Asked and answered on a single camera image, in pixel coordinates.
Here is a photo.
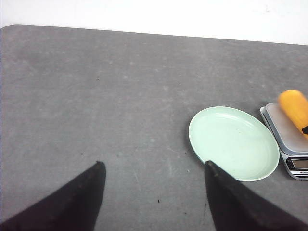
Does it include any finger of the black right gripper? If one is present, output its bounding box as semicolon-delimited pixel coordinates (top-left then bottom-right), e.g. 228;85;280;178
302;126;308;134

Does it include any yellow corn cob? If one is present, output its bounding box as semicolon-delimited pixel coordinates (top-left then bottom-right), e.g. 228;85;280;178
278;90;308;139

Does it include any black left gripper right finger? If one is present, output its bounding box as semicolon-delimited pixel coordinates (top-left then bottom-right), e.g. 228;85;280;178
205;161;308;231

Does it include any silver digital kitchen scale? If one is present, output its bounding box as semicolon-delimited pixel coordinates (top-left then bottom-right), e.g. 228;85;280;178
260;103;308;180

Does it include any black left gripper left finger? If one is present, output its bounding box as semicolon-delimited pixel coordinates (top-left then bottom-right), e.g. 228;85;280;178
0;162;106;231

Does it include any light green plate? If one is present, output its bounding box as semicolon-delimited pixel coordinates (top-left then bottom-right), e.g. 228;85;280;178
188;106;280;182

